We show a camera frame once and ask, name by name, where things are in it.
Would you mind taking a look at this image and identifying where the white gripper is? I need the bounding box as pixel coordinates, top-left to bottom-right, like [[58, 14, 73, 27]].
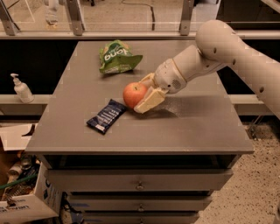
[[134, 59, 187, 114]]

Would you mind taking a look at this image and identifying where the red apple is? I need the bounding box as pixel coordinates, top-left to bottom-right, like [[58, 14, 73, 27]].
[[122, 82, 147, 109]]

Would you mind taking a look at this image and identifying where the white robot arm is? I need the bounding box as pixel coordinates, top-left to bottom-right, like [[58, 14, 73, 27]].
[[133, 20, 280, 118]]

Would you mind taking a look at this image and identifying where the blue rxbar wrapper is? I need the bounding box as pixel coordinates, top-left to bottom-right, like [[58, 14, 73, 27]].
[[87, 99, 127, 134]]

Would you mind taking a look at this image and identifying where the green chip bag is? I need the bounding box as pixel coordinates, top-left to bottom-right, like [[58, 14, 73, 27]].
[[99, 39, 143, 74]]

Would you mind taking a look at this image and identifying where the grey drawer cabinet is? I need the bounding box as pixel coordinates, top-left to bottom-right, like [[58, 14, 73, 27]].
[[27, 41, 253, 224]]

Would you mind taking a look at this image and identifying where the top drawer knob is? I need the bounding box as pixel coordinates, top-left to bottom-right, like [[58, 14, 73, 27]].
[[136, 181, 144, 191]]

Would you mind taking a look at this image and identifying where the drawer knob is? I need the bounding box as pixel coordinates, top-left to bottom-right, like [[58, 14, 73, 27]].
[[136, 181, 144, 191], [137, 204, 145, 212]]

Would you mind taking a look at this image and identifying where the white pump bottle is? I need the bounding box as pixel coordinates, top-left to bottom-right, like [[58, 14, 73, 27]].
[[10, 73, 34, 103]]

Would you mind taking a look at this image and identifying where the white cardboard box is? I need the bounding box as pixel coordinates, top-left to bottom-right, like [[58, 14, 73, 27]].
[[0, 164, 62, 224]]

